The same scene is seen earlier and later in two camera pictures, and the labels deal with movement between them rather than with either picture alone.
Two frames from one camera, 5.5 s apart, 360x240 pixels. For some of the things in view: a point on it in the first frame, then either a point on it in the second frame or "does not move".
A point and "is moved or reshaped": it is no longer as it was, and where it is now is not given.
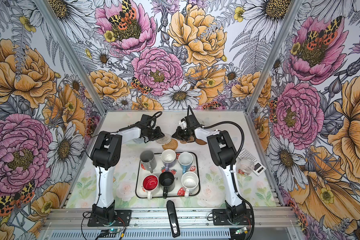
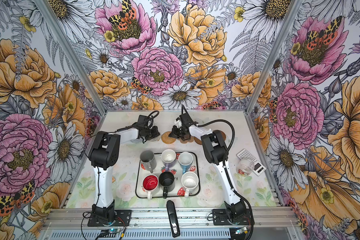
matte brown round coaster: x=199 y=141 does not move
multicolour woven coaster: x=164 y=139 is moved or reshaped
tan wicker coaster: x=172 y=145 to x=166 y=139
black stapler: x=174 y=223 does not move
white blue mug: x=185 y=159 does not move
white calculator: x=259 y=166 does not move
